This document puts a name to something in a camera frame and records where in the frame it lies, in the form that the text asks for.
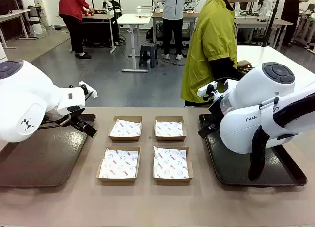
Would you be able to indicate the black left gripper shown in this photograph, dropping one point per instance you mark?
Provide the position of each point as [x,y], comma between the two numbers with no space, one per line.
[77,119]

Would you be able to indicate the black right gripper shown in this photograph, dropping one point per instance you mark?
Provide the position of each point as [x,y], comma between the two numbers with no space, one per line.
[214,116]

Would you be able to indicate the brown cardboard box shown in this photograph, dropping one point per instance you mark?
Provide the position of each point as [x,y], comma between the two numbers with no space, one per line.
[111,138]
[172,180]
[115,180]
[157,139]

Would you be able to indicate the person's right forearm black sleeve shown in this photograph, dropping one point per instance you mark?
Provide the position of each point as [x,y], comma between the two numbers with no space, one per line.
[224,69]

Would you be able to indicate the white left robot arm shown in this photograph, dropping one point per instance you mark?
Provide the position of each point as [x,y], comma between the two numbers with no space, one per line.
[24,101]

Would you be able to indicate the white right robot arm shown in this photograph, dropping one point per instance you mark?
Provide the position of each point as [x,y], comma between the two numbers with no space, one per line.
[246,128]

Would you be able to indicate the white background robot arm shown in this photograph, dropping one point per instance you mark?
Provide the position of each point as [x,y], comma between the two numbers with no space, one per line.
[108,0]
[264,5]

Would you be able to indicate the brown plastic tray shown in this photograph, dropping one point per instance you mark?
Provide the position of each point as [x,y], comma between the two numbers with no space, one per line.
[44,158]

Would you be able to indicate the person's right hand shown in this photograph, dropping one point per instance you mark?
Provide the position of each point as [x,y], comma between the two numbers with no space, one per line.
[244,64]

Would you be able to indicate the white printed paper liner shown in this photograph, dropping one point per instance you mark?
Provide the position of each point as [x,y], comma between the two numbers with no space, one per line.
[125,128]
[119,164]
[171,163]
[168,128]

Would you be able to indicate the person in lime jacket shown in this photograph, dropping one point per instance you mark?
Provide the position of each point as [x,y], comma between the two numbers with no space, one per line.
[209,40]

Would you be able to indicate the large white table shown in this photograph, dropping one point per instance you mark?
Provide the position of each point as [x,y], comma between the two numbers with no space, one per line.
[270,54]

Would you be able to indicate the grey plastic stool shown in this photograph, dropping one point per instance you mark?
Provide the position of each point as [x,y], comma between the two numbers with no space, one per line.
[147,49]

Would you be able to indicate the wood-top desk with black base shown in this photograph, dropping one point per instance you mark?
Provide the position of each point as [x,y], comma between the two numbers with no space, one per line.
[98,27]

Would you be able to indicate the white trash bin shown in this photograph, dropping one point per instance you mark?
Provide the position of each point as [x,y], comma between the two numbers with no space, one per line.
[37,28]

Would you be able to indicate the beige long table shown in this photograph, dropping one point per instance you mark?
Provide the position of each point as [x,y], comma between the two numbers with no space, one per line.
[251,22]

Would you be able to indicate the white height-adjustable desk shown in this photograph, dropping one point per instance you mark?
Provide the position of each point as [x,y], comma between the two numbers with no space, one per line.
[134,18]

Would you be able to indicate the person in red jacket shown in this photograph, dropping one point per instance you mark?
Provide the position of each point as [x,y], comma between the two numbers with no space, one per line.
[71,5]

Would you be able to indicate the black mesh office chair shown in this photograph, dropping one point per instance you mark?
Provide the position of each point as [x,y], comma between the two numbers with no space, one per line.
[34,11]

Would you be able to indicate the black stand pole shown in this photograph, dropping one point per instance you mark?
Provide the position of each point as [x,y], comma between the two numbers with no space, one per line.
[272,20]

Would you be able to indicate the person in grey jacket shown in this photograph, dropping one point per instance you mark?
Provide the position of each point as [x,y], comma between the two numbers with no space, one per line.
[173,5]

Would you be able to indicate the grey desk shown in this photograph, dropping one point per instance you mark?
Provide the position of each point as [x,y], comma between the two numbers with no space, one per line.
[14,14]

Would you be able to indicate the person in black clothes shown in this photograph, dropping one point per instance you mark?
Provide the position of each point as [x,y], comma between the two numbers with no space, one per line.
[290,5]

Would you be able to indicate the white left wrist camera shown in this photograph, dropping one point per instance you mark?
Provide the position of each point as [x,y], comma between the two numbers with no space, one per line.
[89,90]

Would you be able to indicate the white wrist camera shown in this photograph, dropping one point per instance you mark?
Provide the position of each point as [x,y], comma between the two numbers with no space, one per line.
[206,89]
[89,90]

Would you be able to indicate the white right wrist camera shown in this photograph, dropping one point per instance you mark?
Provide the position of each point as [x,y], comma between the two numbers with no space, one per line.
[206,89]

